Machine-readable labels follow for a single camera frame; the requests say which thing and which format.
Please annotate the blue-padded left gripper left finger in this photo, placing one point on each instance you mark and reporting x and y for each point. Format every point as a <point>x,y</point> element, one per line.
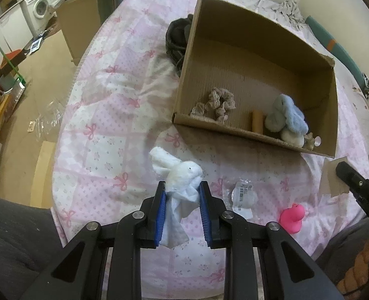
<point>158,211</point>

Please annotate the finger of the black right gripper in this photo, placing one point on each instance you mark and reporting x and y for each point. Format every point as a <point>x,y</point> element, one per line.
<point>358,185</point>

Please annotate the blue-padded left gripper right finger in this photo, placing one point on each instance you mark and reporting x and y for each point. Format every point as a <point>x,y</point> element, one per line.
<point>211,209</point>

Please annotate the white cloth bunny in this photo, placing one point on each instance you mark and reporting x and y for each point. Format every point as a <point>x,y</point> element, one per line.
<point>182,180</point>

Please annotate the pink rubber duck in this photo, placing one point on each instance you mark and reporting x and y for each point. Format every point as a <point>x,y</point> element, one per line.
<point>291,218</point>

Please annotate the beige knotted plush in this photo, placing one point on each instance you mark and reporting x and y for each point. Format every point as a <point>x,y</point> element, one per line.
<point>309,141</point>

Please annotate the orange soft roll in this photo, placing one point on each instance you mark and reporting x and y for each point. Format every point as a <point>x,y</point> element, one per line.
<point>257,122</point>

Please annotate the beige lace scrunchie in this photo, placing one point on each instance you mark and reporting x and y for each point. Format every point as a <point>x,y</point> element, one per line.
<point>220,102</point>

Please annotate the light blue fluffy scrunchie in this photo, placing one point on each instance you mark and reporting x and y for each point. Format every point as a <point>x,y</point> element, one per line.
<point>285,114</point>

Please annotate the cream fluffy scrunchie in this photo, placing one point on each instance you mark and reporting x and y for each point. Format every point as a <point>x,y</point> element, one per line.
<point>292,138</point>

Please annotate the clear plastic label bag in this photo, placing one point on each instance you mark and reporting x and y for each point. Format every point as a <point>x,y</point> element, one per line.
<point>243,198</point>

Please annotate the cardboard scrap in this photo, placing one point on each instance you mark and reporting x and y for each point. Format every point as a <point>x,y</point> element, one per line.
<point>330,183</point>

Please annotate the pink patterned quilt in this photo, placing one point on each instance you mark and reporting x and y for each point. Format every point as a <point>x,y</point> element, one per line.
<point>120,108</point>

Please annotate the open cardboard box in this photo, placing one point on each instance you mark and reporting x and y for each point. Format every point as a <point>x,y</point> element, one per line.
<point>256,59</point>

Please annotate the clear plastic wrapper on floor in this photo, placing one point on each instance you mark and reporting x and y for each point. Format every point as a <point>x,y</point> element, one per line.
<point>47,125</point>

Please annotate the dark trouser leg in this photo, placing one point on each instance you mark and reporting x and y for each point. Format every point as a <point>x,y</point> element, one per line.
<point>28,242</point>

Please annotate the teal orange bolster pillow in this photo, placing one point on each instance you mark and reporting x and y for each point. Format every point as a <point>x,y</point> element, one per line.
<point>328,41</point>

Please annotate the black cloth bundle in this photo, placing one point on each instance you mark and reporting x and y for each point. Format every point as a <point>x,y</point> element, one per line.
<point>176,41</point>

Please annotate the white floral duvet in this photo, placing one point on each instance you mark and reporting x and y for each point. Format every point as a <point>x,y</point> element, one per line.
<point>286,13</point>

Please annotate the beige wooden cabinet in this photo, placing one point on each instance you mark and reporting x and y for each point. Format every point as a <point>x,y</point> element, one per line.
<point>79,21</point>

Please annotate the white washing machine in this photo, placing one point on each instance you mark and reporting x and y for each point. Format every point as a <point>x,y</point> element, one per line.
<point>37,14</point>

